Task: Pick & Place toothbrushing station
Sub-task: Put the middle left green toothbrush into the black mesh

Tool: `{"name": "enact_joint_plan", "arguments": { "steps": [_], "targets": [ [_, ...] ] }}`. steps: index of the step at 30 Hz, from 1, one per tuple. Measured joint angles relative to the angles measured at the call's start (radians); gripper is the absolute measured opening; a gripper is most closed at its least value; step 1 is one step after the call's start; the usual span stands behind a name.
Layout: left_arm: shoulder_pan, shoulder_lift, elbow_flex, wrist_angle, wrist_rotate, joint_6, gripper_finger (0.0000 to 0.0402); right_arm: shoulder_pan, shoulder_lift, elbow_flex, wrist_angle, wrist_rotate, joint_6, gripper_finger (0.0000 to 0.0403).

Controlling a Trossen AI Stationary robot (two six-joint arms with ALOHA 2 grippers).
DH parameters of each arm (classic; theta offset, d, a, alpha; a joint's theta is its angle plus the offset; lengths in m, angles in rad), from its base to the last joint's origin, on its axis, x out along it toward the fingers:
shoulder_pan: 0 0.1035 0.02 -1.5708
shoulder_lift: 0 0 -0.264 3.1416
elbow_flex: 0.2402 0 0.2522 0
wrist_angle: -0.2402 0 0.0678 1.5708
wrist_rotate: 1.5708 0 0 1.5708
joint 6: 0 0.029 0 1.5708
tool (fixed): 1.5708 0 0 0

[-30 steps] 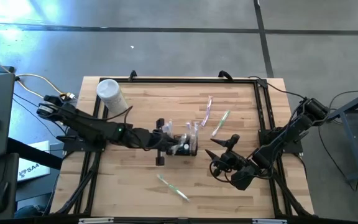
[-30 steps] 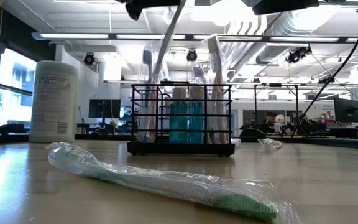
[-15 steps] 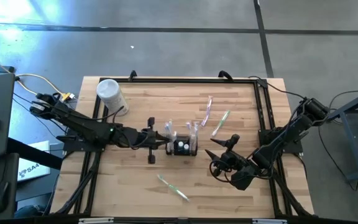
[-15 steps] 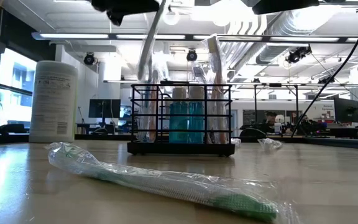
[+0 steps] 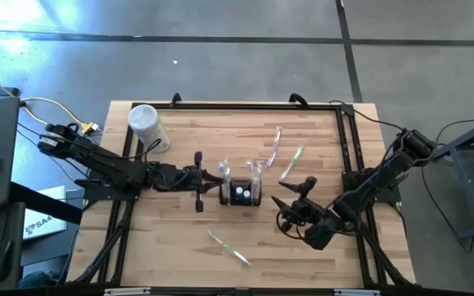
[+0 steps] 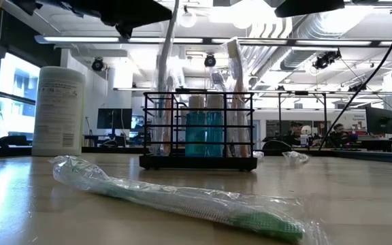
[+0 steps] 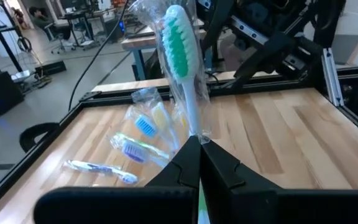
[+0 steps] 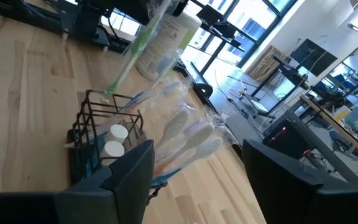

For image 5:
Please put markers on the black aluminium table frame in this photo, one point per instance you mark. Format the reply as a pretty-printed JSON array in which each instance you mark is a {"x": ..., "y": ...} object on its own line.
[{"x": 241, "y": 106}]

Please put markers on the white printed cardboard box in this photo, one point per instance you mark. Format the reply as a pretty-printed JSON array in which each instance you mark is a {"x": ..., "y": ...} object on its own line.
[{"x": 52, "y": 197}]

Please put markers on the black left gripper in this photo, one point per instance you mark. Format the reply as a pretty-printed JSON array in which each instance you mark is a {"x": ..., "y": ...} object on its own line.
[{"x": 189, "y": 178}]

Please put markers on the black frame clamp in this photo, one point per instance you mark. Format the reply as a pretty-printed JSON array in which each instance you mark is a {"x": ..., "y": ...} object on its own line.
[
  {"x": 298, "y": 98},
  {"x": 175, "y": 100}
]

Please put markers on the orange toothbrush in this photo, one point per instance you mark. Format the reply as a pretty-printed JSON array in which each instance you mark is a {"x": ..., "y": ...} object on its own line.
[{"x": 257, "y": 172}]

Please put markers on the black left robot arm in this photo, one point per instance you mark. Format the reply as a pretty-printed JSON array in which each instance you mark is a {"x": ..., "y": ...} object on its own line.
[{"x": 109, "y": 164}]

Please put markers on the blue toothbrush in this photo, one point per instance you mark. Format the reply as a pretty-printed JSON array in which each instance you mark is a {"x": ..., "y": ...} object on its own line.
[{"x": 222, "y": 168}]

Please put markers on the grey metal table frame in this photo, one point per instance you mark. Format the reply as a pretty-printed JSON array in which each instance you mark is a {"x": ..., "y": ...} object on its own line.
[{"x": 463, "y": 139}]

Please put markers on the black desk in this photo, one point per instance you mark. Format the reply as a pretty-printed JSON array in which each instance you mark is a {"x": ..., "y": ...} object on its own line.
[{"x": 17, "y": 230}]

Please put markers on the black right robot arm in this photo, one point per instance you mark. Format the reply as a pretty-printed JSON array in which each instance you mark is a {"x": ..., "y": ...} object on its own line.
[{"x": 377, "y": 181}]

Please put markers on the white wipes canister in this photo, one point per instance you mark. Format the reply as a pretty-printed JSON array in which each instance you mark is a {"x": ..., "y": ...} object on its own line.
[{"x": 148, "y": 127}]

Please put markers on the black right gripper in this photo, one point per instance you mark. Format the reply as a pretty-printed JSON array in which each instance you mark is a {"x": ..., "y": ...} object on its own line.
[{"x": 305, "y": 207}]

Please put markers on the white frame label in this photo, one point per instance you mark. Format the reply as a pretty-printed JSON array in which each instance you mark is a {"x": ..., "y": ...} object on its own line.
[
  {"x": 126, "y": 292},
  {"x": 356, "y": 292}
]

